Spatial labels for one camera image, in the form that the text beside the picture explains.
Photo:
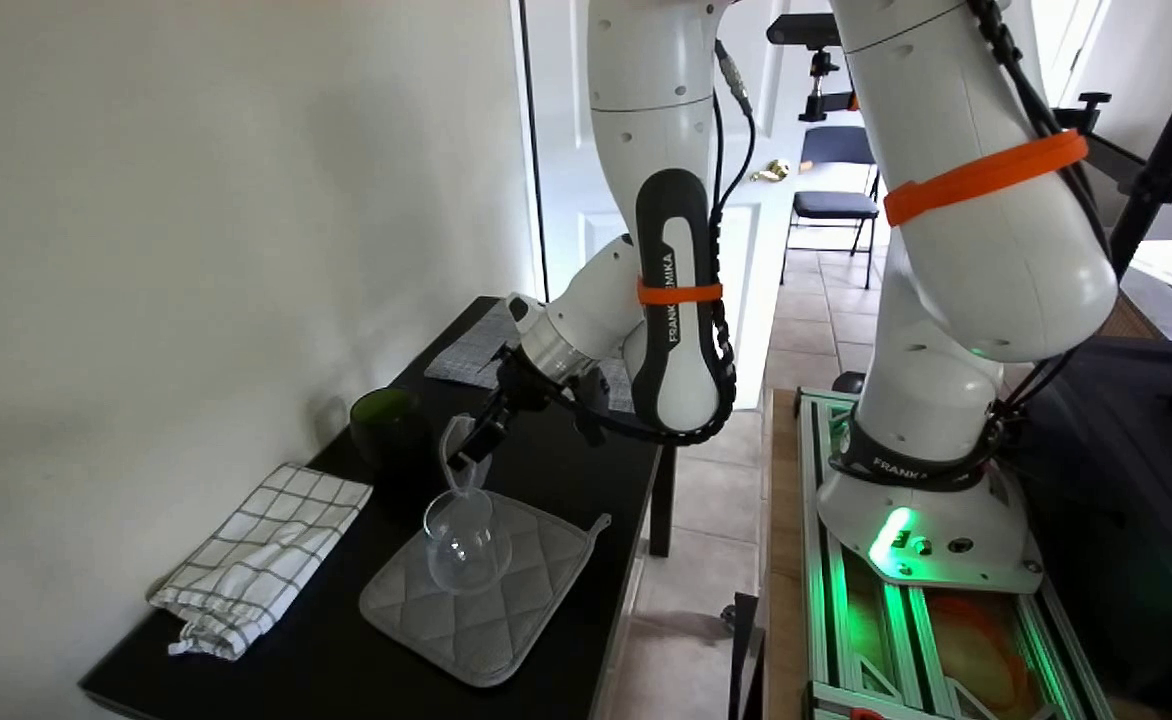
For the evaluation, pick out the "clear glass cup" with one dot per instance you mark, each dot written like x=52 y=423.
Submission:
x=460 y=544

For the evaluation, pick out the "black stand pole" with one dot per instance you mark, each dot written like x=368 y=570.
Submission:
x=1166 y=146

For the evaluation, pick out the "dark green cup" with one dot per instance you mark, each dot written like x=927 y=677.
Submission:
x=388 y=432

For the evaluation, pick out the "white checkered dish towel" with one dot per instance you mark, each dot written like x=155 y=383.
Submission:
x=266 y=553

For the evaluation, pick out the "brass door knob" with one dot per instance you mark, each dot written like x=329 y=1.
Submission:
x=773 y=171

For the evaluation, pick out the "black wooden table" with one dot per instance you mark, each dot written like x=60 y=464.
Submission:
x=344 y=683

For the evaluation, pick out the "black seat chair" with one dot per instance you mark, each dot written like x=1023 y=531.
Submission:
x=829 y=204

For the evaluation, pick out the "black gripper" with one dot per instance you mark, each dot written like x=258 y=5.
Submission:
x=528 y=372

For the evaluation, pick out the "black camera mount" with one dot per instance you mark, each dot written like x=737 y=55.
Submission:
x=817 y=41

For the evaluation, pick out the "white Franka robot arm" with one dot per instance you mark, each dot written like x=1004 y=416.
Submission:
x=984 y=265

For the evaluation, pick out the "gray woven placemat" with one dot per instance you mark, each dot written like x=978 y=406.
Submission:
x=468 y=358

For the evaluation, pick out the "gray quilted pot holder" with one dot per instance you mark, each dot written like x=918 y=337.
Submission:
x=519 y=627

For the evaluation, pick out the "aluminium platform frame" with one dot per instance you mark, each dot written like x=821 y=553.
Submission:
x=879 y=641

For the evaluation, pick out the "dark furniture block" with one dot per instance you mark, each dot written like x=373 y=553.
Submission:
x=1130 y=504

